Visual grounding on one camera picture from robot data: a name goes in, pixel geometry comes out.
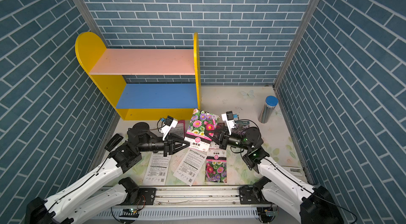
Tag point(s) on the pink-bordered seed bag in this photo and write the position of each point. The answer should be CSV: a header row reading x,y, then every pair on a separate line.
x,y
179,130

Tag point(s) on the colourful flower seed bag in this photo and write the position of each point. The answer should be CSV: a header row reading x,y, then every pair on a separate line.
x,y
216,166

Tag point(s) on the white back-side seed bag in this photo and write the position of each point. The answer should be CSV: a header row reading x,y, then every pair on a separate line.
x,y
157,170

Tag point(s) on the green gourd seed bag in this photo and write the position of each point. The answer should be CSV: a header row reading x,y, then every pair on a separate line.
x,y
190,166

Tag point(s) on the candy chrysanthemum seed bag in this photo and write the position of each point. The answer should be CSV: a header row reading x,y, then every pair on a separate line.
x,y
200,122

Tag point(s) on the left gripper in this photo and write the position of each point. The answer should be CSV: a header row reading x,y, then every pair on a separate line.
x,y
172,142

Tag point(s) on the small black box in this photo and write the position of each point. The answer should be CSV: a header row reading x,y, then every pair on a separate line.
x,y
113,142

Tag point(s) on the purple flower seed bag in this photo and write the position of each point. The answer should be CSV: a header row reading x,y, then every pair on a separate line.
x,y
243,124

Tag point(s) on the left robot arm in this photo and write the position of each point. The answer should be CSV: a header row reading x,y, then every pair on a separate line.
x,y
81,201

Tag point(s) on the steel bottle blue cap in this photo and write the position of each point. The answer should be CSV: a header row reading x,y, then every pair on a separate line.
x,y
270,103

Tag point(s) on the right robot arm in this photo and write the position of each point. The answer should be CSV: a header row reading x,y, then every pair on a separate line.
x,y
285,176

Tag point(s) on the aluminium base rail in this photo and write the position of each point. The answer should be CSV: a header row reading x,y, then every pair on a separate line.
x,y
262,201

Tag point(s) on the yellow wooden shelf unit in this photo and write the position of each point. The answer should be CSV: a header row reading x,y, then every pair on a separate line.
x,y
107,67

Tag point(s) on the floral table mat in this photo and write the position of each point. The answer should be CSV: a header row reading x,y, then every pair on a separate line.
x,y
245,101

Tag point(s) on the red peony seed bag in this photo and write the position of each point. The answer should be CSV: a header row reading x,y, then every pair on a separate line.
x,y
220,125

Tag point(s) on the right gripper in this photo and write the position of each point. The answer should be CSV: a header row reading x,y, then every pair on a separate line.
x,y
225,139

